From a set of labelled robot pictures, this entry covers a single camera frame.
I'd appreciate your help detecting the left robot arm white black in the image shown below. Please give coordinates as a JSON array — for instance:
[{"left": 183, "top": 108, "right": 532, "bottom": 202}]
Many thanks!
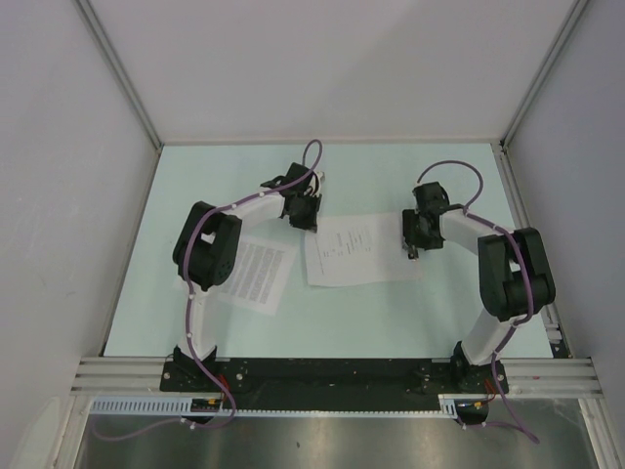
[{"left": 173, "top": 162, "right": 324, "bottom": 391}]

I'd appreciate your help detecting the white signature form sheet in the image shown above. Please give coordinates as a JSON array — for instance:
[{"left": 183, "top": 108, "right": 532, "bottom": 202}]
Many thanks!
[{"left": 304, "top": 213, "right": 387, "bottom": 287}]

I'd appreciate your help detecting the right aluminium corner post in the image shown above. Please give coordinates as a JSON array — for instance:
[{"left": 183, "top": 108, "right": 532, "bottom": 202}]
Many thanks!
[{"left": 499, "top": 0, "right": 591, "bottom": 149}]

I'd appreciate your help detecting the white dense text sheet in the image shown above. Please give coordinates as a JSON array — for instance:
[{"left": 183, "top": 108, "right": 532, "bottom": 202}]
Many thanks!
[{"left": 218, "top": 235, "right": 297, "bottom": 316}]

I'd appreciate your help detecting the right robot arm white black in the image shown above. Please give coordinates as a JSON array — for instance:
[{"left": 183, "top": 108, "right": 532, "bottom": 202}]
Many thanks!
[{"left": 401, "top": 182, "right": 556, "bottom": 392}]

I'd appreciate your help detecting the right aluminium side rail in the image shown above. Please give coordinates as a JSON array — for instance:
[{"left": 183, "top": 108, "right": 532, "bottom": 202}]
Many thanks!
[{"left": 490, "top": 143, "right": 571, "bottom": 359}]

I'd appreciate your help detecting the white folder with clip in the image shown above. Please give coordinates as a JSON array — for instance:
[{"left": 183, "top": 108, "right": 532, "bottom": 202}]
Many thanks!
[{"left": 384, "top": 212, "right": 422, "bottom": 281}]

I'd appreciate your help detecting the aluminium front rail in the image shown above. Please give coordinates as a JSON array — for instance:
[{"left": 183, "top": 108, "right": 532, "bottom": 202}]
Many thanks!
[{"left": 70, "top": 357, "right": 604, "bottom": 399}]

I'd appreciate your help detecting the white slotted cable duct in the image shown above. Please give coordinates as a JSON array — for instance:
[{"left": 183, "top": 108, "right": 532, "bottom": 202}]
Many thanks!
[{"left": 90, "top": 397, "right": 457, "bottom": 419}]

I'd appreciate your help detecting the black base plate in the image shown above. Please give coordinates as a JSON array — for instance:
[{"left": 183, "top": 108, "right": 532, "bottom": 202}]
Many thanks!
[{"left": 160, "top": 355, "right": 509, "bottom": 394}]

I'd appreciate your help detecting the left aluminium corner post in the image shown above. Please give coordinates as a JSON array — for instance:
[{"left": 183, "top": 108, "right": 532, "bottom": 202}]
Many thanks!
[{"left": 72, "top": 0, "right": 164, "bottom": 150}]

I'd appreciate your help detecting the aluminium corner post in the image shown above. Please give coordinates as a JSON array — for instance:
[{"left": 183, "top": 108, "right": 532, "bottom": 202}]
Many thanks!
[
  {"left": 72, "top": 0, "right": 164, "bottom": 150},
  {"left": 499, "top": 0, "right": 591, "bottom": 149}
]

